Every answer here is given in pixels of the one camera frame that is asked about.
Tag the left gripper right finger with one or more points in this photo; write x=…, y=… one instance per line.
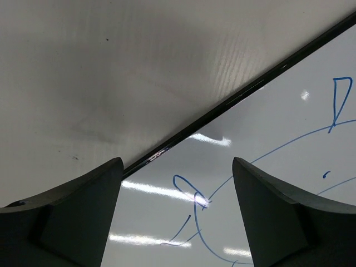
x=288, y=226

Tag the white whiteboard black frame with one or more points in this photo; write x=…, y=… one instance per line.
x=297, y=122

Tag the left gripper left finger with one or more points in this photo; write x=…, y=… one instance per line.
x=67, y=225

